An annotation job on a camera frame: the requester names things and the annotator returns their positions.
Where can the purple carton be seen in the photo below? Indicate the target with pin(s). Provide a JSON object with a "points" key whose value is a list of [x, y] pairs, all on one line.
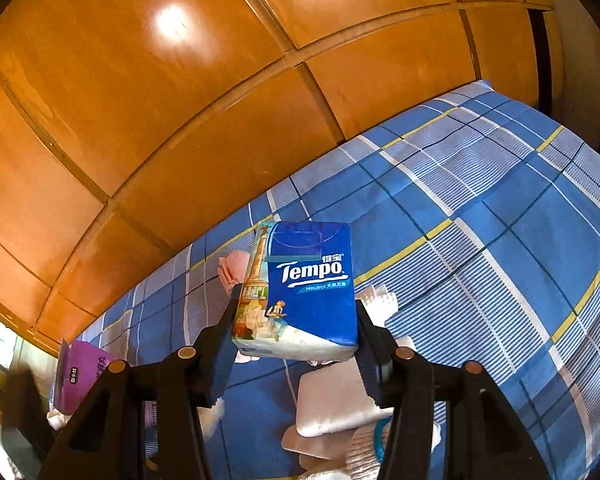
{"points": [[80, 375]]}

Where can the pink cloth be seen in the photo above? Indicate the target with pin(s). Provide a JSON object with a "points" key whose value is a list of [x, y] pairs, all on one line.
{"points": [[230, 270]]}

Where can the wooden wardrobe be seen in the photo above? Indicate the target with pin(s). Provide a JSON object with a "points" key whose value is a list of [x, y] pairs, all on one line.
{"points": [[180, 110]]}

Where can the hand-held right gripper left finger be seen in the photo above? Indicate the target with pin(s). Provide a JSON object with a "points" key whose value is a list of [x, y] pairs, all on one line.
{"points": [[220, 360]]}

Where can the blue plaid bedsheet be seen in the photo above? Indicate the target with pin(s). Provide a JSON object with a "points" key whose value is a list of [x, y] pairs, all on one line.
{"points": [[480, 260]]}

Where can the blue tissue pack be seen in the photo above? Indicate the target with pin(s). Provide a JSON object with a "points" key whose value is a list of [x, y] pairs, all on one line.
{"points": [[305, 285]]}

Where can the white pad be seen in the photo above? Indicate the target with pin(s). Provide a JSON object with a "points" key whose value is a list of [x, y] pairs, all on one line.
{"points": [[335, 400]]}

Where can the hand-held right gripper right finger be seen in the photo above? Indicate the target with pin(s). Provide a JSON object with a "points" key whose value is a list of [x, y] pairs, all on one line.
{"points": [[375, 365]]}

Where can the white roll with teal band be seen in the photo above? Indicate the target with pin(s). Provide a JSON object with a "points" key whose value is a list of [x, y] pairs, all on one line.
{"points": [[365, 445]]}

